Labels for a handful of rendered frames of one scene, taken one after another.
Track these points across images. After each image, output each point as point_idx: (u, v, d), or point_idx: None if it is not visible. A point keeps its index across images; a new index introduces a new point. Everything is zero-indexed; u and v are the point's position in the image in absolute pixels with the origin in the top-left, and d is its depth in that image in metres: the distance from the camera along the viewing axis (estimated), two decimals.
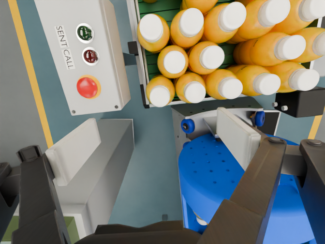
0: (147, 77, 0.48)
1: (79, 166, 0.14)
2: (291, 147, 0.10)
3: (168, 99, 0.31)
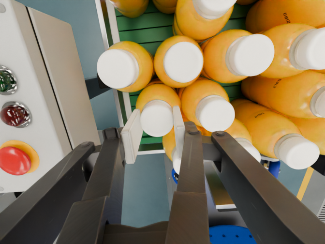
0: (130, 110, 0.37)
1: (137, 149, 0.15)
2: (207, 137, 0.12)
3: None
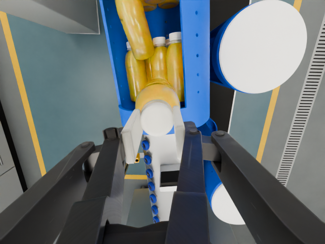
0: None
1: (137, 149, 0.16)
2: (207, 137, 0.12)
3: None
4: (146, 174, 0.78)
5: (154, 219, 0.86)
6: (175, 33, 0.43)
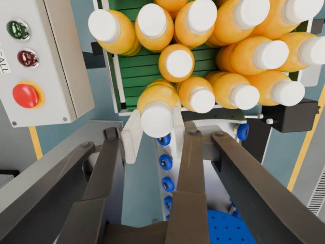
0: (121, 81, 0.43)
1: (137, 149, 0.15)
2: (207, 137, 0.12)
3: None
4: None
5: None
6: None
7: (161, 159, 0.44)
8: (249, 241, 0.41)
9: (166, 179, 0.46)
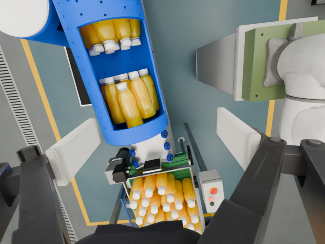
0: (189, 168, 1.02)
1: (79, 166, 0.14)
2: (291, 147, 0.10)
3: None
4: None
5: None
6: None
7: (169, 147, 0.90)
8: None
9: (165, 137, 0.88)
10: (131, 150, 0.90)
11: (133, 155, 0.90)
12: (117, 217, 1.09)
